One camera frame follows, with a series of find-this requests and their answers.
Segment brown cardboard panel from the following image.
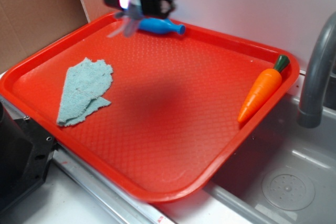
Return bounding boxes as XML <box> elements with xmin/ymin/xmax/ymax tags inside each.
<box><xmin>1</xmin><ymin>0</ymin><xmax>113</xmax><ymax>73</ymax></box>

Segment gray toy sink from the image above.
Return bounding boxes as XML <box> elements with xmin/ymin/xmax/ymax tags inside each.
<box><xmin>167</xmin><ymin>70</ymin><xmax>336</xmax><ymax>224</ymax></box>

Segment red plastic tray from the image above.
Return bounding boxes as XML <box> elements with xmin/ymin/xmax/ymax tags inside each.
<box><xmin>1</xmin><ymin>14</ymin><xmax>300</xmax><ymax>203</ymax></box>

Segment gray toy faucet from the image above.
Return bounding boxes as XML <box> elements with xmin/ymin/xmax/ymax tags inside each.
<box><xmin>297</xmin><ymin>13</ymin><xmax>335</xmax><ymax>128</ymax></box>

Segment gray plush bunny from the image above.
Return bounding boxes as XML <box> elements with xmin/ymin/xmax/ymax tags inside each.
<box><xmin>107</xmin><ymin>7</ymin><xmax>144</xmax><ymax>38</ymax></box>

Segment blue plastic toy bottle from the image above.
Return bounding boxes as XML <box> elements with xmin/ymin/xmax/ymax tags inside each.
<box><xmin>139</xmin><ymin>18</ymin><xmax>186</xmax><ymax>35</ymax></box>

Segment light teal cloth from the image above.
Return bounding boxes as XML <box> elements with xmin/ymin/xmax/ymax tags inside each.
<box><xmin>56</xmin><ymin>58</ymin><xmax>113</xmax><ymax>127</ymax></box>

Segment orange toy carrot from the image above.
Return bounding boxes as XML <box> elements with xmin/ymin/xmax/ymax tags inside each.
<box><xmin>237</xmin><ymin>55</ymin><xmax>290</xmax><ymax>123</ymax></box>

